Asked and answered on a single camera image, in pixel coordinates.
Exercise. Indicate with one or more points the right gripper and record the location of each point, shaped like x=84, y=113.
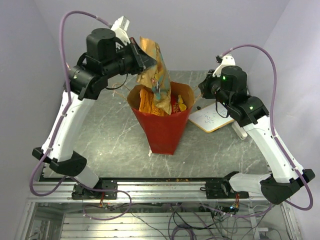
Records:
x=205, y=85

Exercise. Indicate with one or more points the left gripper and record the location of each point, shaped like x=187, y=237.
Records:
x=142, y=61

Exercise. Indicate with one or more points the tan kettle chip bag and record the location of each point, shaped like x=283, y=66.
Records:
x=156, y=79

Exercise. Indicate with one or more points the red paper bag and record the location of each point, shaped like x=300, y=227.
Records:
x=163, y=133

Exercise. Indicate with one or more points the orange honey dijon chip bag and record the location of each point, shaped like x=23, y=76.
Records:
x=147, y=104

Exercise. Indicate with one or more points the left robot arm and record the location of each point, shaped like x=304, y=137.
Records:
x=106, y=56

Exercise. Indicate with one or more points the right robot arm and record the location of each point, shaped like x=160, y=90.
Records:
x=228, y=86

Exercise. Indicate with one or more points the red cheetos bag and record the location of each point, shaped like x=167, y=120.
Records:
x=174, y=104

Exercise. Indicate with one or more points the small whiteboard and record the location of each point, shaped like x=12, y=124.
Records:
x=211, y=118

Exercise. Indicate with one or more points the yellow snack packet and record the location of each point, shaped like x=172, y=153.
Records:
x=181, y=104

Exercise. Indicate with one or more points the white whiteboard stand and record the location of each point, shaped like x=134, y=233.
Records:
x=242, y=134

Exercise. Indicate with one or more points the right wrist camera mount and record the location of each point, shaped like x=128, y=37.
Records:
x=227, y=60

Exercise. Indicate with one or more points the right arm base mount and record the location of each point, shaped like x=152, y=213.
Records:
x=220, y=188

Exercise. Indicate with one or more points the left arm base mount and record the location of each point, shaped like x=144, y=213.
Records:
x=104, y=189

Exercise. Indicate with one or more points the aluminium rail frame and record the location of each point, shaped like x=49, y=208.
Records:
x=156, y=210

